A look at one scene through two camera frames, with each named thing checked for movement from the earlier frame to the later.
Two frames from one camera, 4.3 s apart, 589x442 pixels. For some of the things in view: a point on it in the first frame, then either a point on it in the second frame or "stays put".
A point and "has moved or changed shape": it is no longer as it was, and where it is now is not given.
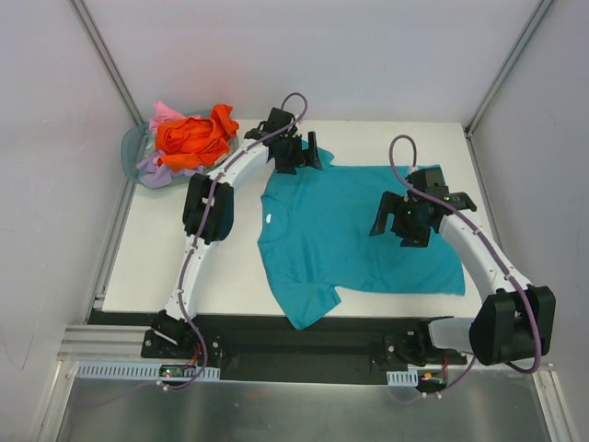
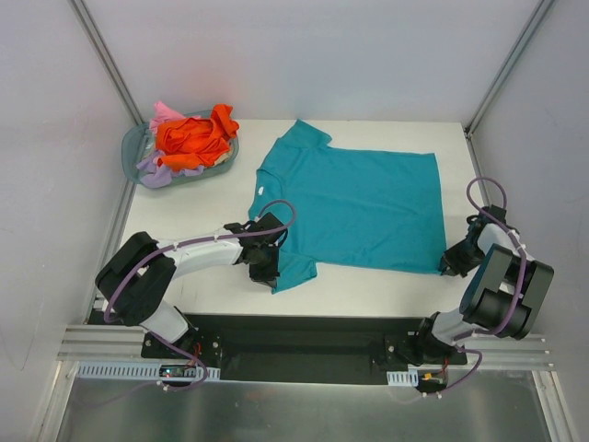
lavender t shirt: [155, 176] stays put
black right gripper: [398, 219] -> [456, 258]
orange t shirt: [187, 142] stays put
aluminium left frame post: [92, 32] stays put
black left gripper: [297, 154] -> [265, 270]
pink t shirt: [163, 113] stays put
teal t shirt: [316, 236] has moved or changed shape
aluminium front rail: [107, 343] stays put
